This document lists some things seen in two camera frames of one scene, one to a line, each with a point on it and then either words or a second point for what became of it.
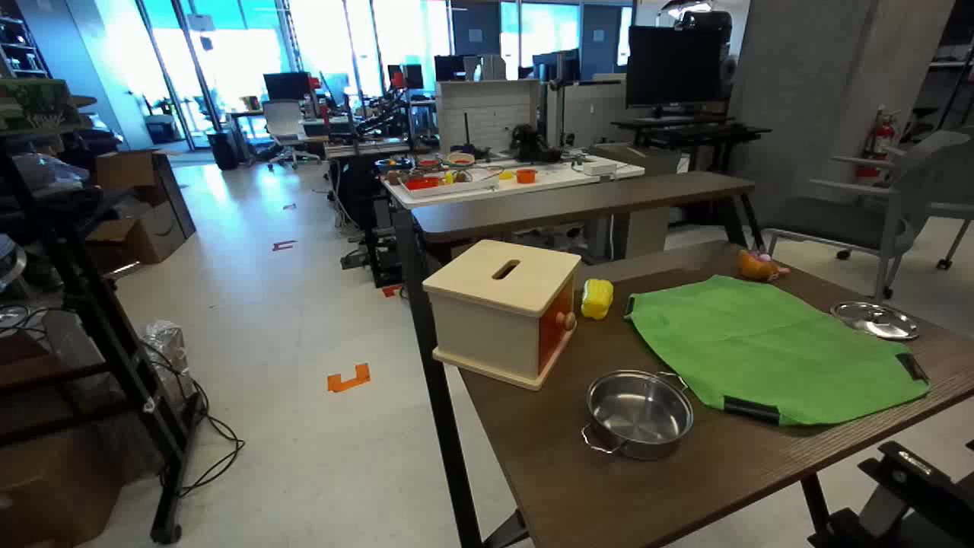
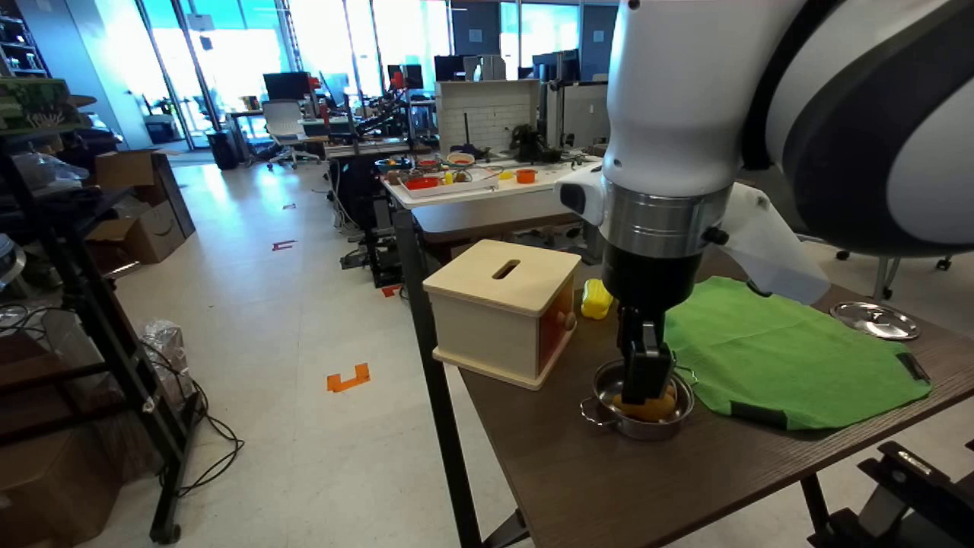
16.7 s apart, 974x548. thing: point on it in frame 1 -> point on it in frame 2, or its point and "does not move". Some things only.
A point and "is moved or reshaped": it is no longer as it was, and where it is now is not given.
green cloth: (796, 351) does not move
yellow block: (598, 297) does not move
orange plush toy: (758, 265) is moved or reshaped
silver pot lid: (879, 321) does not move
